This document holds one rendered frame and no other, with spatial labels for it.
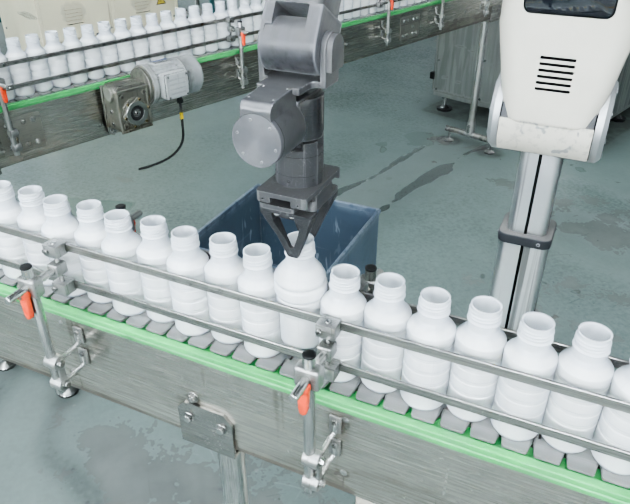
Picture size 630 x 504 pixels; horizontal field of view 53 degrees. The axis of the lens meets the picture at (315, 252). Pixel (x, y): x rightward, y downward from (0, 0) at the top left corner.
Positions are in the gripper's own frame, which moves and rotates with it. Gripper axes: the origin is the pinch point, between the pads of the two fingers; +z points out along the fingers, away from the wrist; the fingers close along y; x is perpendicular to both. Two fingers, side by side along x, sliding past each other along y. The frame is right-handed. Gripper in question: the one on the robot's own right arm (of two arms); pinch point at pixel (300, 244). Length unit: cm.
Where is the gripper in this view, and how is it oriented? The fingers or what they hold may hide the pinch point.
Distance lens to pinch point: 80.1
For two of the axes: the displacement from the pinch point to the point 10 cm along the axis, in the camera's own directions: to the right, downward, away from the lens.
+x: 9.1, 2.2, -3.6
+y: -4.2, 4.7, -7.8
